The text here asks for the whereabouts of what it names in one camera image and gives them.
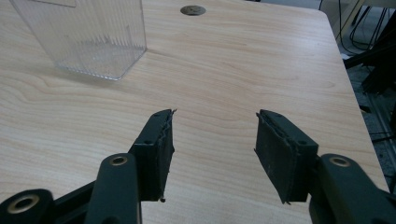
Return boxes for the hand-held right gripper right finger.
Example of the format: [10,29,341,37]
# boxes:
[253,108,319,205]

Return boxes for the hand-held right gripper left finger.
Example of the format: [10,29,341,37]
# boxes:
[127,108,177,203]

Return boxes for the round metal cable grommet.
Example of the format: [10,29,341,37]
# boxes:
[179,5,207,17]

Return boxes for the black metal stand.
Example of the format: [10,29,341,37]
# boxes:
[343,12,396,94]

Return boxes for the clear ribbed plastic container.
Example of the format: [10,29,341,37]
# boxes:
[8,0,148,82]

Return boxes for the black cables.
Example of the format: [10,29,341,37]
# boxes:
[337,0,390,55]

